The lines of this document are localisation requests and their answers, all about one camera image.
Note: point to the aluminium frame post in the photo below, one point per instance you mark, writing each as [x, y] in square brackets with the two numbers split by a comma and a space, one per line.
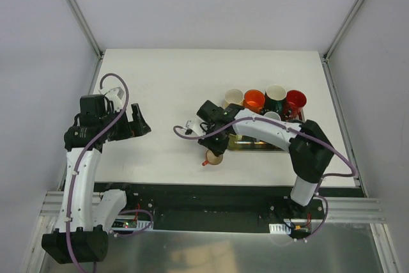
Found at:
[342, 31]
[84, 27]

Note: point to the small orange cup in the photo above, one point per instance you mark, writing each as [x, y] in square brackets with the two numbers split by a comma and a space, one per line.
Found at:
[212, 159]

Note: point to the yellow mug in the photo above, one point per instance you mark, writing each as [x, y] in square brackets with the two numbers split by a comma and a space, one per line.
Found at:
[233, 96]

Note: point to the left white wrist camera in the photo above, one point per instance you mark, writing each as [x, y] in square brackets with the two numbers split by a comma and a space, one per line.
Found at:
[115, 95]

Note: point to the pink mug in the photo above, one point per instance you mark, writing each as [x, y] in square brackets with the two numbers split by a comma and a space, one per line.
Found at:
[273, 115]

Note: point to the right white cable duct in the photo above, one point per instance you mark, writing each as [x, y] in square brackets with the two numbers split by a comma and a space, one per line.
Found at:
[282, 229]

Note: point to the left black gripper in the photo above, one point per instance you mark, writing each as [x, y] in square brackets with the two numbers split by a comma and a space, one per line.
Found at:
[128, 124]

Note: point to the left aluminium frame post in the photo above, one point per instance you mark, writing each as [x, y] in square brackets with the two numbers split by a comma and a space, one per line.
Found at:
[84, 27]

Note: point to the right aluminium frame post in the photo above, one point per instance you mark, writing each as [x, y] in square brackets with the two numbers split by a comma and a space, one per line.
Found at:
[342, 31]

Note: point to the steel baking tray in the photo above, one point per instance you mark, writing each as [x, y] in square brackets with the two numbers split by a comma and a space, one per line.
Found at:
[255, 145]

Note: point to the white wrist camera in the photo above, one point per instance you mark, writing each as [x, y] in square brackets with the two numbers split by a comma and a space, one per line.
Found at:
[194, 126]
[115, 95]

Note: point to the bright orange mug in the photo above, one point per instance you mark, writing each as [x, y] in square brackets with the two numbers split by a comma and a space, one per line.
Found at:
[254, 99]

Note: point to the red mug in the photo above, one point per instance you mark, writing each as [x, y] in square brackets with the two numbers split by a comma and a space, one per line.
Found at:
[294, 103]

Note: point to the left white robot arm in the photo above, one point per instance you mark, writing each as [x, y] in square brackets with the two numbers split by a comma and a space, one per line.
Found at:
[81, 231]

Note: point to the white cable duct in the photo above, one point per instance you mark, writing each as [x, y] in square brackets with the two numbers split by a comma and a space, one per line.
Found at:
[282, 229]
[128, 225]

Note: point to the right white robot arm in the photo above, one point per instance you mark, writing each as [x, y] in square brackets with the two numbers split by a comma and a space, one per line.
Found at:
[306, 143]

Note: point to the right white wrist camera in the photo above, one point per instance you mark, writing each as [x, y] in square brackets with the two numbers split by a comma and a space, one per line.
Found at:
[194, 126]

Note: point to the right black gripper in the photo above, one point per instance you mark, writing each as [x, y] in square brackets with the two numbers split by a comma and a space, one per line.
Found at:
[214, 144]

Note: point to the left white cable duct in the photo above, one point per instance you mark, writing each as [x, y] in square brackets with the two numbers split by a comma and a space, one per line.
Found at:
[128, 225]

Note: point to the dark green mug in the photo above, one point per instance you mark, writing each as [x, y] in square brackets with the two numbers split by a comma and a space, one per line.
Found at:
[275, 96]

